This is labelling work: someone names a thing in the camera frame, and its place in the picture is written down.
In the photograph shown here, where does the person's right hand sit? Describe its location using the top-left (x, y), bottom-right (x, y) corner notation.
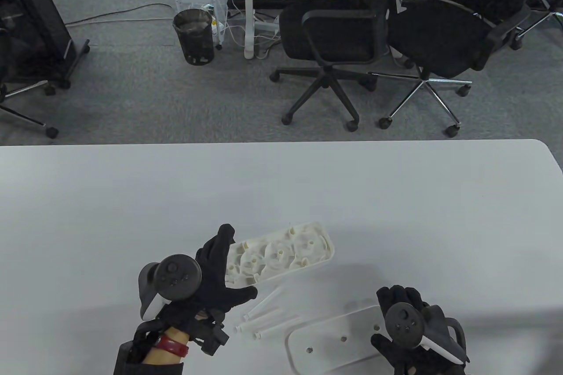
top-left (371, 286), bottom-right (467, 375)

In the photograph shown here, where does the person's left hand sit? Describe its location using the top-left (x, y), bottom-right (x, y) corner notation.
top-left (156, 224), bottom-right (258, 337)

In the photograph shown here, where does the grey hand controller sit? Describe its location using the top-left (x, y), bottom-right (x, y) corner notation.
top-left (139, 254), bottom-right (203, 320)
top-left (385, 302), bottom-right (468, 364)

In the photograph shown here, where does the white Hanoi Tower peg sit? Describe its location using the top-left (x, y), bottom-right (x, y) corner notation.
top-left (252, 316), bottom-right (304, 340)
top-left (233, 307), bottom-right (284, 332)
top-left (242, 287), bottom-right (282, 322)

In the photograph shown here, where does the white ribbed Hanoi Tower tray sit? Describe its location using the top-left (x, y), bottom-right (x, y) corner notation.
top-left (224, 222), bottom-right (336, 285)

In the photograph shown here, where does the white Hanoi Tower plate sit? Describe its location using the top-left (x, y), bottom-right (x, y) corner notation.
top-left (286, 305), bottom-right (388, 373)

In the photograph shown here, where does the person's left forearm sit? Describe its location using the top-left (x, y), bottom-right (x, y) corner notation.
top-left (143, 327), bottom-right (190, 365)

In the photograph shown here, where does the red wrist watch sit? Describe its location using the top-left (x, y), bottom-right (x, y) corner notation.
top-left (156, 336), bottom-right (190, 357)

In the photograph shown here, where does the black mesh waste bin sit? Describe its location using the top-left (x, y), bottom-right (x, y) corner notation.
top-left (172, 9), bottom-right (216, 66)

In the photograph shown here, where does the black office chair chrome base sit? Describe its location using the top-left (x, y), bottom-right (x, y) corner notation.
top-left (369, 0), bottom-right (559, 137)

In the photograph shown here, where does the black cabinet on wheels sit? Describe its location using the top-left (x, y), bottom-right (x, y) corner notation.
top-left (0, 0), bottom-right (91, 89)

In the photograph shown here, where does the white power cable bundle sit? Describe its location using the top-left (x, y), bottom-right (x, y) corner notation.
top-left (220, 1), bottom-right (282, 59)

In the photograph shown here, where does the white table leg post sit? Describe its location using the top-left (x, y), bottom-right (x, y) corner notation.
top-left (244, 0), bottom-right (256, 59)

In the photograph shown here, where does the white wire cart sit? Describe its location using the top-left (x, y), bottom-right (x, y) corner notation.
top-left (166, 0), bottom-right (229, 50)

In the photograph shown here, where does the grey floor cable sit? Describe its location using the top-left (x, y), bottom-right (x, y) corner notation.
top-left (66, 3), bottom-right (174, 26)

